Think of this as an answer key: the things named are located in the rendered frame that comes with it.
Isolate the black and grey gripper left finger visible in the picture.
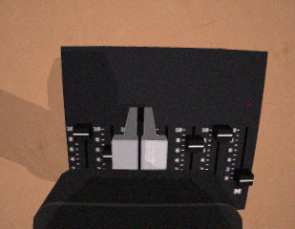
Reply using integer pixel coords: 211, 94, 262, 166
112, 107, 141, 170

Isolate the black lighting desk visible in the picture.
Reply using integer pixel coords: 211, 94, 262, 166
60, 46, 268, 210

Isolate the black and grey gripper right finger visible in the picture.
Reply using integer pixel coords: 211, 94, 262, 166
140, 107, 168, 170

